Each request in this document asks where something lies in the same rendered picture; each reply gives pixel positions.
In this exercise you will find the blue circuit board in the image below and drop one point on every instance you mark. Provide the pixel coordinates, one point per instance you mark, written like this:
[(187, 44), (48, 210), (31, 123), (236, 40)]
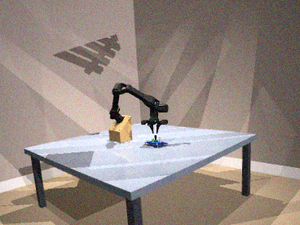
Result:
[(156, 142)]

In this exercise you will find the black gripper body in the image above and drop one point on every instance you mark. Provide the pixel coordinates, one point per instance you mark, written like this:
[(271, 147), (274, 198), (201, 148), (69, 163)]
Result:
[(162, 122)]

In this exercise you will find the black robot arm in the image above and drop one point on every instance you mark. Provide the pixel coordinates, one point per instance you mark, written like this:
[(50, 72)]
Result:
[(148, 100)]

